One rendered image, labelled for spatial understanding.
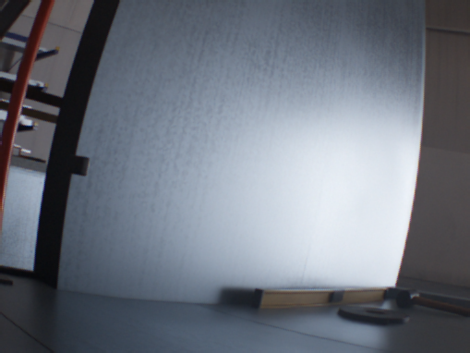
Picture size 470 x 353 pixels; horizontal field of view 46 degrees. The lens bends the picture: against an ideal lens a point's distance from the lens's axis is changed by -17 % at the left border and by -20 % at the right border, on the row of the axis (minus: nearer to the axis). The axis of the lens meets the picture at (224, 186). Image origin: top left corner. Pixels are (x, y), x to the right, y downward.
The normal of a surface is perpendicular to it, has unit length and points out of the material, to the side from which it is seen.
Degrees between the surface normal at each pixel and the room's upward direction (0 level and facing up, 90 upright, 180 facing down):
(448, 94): 90
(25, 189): 90
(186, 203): 90
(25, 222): 90
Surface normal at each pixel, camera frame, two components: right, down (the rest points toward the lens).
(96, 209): 0.75, 0.12
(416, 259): -0.63, -0.15
